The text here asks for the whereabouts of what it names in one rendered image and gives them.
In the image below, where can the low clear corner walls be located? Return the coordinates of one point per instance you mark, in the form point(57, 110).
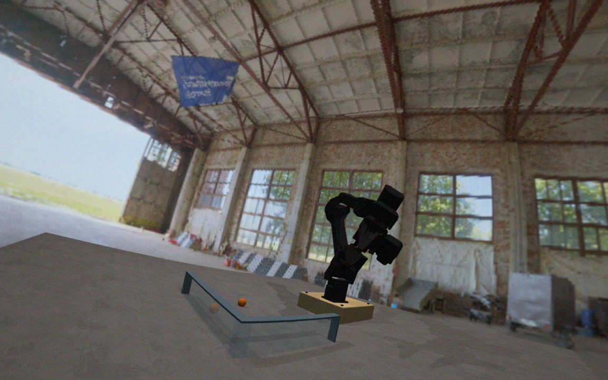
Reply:
point(249, 340)

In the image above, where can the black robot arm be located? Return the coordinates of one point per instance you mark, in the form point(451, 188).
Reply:
point(386, 250)

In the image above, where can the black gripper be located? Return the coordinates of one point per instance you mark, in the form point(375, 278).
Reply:
point(371, 230)

